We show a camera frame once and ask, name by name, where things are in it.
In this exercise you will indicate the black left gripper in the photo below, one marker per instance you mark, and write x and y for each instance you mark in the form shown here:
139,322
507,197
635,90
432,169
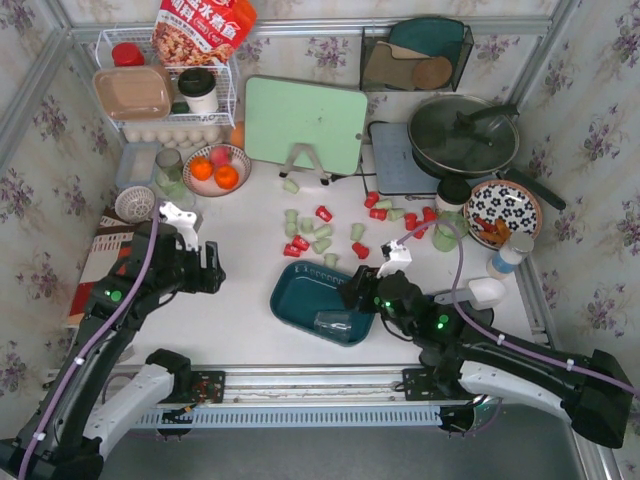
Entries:
203,270

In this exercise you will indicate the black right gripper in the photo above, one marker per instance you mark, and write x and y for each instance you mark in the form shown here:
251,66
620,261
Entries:
361,288

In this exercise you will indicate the clear glass cup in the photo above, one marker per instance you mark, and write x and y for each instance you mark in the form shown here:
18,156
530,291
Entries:
333,324
182,198

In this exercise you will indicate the teal storage basket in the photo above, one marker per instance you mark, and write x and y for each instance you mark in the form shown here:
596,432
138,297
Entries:
305,288

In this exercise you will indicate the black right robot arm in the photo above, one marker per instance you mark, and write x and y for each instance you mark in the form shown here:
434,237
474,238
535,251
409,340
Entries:
590,393

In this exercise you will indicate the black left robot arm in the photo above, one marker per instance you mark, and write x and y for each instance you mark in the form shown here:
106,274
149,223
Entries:
69,436

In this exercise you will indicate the green capsule by basket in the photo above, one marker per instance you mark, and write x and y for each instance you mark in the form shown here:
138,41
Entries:
331,260

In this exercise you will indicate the white strainer basket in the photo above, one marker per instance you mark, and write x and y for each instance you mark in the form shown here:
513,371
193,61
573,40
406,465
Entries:
135,204

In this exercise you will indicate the white black-lid coffee cup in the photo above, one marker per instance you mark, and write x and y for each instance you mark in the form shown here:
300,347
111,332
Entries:
198,86

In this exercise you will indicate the red capsule center right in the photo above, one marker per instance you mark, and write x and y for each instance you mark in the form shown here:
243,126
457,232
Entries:
362,252

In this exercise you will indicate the green capsule center right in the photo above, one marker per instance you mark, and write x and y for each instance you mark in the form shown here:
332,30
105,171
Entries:
357,231

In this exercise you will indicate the patterned orange cloth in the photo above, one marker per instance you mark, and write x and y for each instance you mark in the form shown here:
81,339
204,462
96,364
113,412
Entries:
110,243

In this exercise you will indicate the red capsule right middle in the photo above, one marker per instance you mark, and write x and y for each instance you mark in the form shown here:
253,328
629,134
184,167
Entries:
378,214

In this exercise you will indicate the red capsule left lower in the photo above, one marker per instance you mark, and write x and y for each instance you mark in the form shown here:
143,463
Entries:
291,251

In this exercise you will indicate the red capsule center top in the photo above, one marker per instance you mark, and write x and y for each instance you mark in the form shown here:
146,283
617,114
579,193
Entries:
324,214

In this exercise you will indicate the red capsule by cooker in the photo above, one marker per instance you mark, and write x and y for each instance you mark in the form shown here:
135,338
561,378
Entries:
371,199

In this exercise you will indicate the orange fruit right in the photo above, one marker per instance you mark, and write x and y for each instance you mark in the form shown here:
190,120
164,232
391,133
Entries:
226,177

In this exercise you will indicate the orange fruit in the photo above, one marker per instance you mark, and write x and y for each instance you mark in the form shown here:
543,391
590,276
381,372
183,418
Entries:
226,177
201,168

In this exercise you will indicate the green plastic cup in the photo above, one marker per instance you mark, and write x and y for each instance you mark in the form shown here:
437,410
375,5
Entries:
451,227

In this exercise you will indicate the orange fruit left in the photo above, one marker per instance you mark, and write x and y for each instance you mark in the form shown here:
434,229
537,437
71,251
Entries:
201,168

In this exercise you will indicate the fruit bowl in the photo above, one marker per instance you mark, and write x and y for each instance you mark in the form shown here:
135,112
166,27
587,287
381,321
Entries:
209,188

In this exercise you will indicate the green glass jar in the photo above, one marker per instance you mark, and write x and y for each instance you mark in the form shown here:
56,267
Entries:
169,174

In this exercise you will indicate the clear food container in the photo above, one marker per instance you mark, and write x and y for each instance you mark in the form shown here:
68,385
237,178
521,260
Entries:
137,165

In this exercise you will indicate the white scoop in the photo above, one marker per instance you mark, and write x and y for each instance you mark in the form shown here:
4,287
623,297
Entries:
481,294

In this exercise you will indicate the red apple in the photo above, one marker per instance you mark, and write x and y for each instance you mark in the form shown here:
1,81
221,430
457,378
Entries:
220,155

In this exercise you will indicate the grey induction cooker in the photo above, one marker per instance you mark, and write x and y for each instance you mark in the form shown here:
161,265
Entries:
396,170

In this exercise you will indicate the black-lid white jar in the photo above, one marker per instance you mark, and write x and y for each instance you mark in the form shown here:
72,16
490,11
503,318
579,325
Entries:
452,193

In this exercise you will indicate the green capsule near board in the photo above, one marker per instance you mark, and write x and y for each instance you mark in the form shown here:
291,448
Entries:
290,186

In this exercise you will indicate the egg carton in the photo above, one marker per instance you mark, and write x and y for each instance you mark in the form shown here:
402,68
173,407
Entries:
175,137

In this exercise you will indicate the orange behind board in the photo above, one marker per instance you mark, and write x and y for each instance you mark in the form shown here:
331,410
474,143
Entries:
237,135

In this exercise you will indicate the floral blue plate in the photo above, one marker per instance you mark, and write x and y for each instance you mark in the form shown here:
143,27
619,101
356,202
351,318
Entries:
498,208

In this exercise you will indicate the white bottle grey cap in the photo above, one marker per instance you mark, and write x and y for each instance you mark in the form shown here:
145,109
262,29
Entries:
511,254

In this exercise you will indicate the black frying pan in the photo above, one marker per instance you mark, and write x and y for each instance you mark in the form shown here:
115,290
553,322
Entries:
472,138

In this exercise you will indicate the beige plastic tray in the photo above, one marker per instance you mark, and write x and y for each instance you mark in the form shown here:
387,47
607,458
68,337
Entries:
137,94

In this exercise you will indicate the green cutting board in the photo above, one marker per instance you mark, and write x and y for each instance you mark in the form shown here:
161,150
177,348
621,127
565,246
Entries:
280,114

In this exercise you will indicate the red lid jar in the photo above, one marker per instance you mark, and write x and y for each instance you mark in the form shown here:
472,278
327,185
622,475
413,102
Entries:
127,54

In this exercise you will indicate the round cork coaster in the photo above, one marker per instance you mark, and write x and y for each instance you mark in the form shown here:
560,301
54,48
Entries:
432,73

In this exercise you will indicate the red snack bag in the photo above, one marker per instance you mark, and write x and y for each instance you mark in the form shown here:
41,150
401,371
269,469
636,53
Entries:
191,33

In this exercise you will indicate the black mesh organizer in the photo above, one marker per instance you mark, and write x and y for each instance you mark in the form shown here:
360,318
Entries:
387,67

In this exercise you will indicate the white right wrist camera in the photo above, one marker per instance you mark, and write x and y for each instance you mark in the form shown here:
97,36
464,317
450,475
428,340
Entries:
397,258

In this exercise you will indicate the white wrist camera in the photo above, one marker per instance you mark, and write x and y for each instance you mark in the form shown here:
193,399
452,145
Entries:
187,223
397,258

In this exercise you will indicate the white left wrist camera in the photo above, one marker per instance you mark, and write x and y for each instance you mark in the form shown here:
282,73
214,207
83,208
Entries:
187,223

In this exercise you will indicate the white wire rack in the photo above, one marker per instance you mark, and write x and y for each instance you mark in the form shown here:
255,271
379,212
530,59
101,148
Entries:
226,75

